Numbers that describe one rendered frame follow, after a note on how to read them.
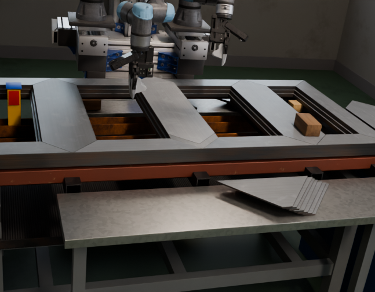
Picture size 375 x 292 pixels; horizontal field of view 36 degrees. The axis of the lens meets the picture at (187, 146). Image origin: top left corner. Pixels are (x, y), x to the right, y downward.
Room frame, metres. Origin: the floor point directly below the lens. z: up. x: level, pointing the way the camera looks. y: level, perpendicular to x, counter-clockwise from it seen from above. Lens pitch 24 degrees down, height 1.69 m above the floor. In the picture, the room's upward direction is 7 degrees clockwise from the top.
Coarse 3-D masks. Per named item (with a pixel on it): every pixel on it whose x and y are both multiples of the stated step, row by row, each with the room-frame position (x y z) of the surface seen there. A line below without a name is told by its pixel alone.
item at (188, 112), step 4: (188, 108) 2.17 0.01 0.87; (192, 108) 2.17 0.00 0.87; (156, 112) 2.08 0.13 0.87; (160, 112) 2.08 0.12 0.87; (164, 112) 2.09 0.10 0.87; (168, 112) 2.09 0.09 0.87; (172, 112) 2.10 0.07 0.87; (176, 112) 2.10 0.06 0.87; (180, 112) 2.11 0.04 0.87; (184, 112) 2.12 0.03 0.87; (188, 112) 2.12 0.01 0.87; (192, 112) 2.13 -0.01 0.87; (196, 112) 2.13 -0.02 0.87
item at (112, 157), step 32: (0, 96) 2.17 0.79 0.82; (32, 96) 2.14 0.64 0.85; (96, 96) 2.30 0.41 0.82; (128, 96) 2.35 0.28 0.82; (192, 96) 2.45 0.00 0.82; (224, 96) 2.50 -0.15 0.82; (288, 96) 2.61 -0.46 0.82; (160, 128) 1.97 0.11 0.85; (0, 160) 1.57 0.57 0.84; (32, 160) 1.60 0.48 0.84; (64, 160) 1.64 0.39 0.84; (96, 160) 1.67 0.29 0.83; (128, 160) 1.71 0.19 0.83; (160, 160) 1.75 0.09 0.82; (192, 160) 1.78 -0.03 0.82
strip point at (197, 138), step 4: (176, 136) 1.87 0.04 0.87; (180, 136) 1.88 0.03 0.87; (184, 136) 1.88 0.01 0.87; (188, 136) 1.88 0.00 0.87; (192, 136) 1.89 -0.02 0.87; (196, 136) 1.89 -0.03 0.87; (200, 136) 1.90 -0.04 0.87; (204, 136) 1.90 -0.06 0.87; (208, 136) 1.91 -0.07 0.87; (188, 140) 1.85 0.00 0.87; (192, 140) 1.85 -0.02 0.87; (196, 140) 1.86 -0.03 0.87; (200, 140) 1.86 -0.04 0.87; (204, 140) 1.87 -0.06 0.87
